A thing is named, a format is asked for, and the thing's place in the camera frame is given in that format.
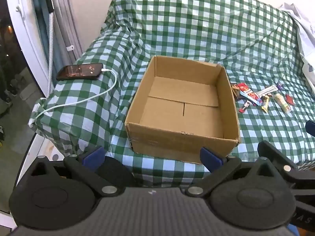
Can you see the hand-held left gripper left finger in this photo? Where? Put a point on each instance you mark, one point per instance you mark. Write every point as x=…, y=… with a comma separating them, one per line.
x=94, y=156

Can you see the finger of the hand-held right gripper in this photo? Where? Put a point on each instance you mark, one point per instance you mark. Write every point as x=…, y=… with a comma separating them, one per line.
x=290, y=156
x=310, y=127

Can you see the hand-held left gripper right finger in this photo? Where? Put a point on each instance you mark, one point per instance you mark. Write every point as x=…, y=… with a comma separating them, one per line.
x=211, y=157

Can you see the small red packet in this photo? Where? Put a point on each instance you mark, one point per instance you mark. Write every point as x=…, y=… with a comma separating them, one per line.
x=290, y=100

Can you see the cream snack bar packet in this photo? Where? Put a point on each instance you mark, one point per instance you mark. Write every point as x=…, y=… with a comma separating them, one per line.
x=283, y=103

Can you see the yellow snack packet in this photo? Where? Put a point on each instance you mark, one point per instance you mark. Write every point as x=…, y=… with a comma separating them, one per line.
x=265, y=105

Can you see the purple snack packet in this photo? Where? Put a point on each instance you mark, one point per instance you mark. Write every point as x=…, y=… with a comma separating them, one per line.
x=279, y=86

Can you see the silver stick packet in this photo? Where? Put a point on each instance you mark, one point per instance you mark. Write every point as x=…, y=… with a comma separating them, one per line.
x=267, y=90

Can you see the red black stick sachet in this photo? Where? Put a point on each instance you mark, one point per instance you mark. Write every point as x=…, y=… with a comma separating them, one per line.
x=244, y=108

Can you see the light blue sachet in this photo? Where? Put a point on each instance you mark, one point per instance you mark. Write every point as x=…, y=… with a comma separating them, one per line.
x=251, y=97

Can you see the dark brown snack packet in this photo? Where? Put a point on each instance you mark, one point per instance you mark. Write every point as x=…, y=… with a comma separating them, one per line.
x=235, y=92

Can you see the cardboard box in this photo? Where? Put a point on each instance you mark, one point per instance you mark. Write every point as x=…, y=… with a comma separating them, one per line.
x=182, y=91

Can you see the white cloth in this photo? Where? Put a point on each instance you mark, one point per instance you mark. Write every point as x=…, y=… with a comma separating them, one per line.
x=307, y=49

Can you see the black smartphone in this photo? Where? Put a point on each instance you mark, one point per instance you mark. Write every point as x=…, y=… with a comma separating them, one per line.
x=78, y=71

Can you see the white curtain clip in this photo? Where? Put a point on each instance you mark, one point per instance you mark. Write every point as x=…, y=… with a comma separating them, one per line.
x=70, y=47

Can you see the green checkered cloth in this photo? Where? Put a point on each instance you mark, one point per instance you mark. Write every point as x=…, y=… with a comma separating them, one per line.
x=187, y=29

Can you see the grey curtain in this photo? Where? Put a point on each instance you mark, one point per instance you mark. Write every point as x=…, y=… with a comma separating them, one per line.
x=66, y=24

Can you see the white window frame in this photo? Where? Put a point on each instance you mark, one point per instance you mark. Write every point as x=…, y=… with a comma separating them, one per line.
x=27, y=41

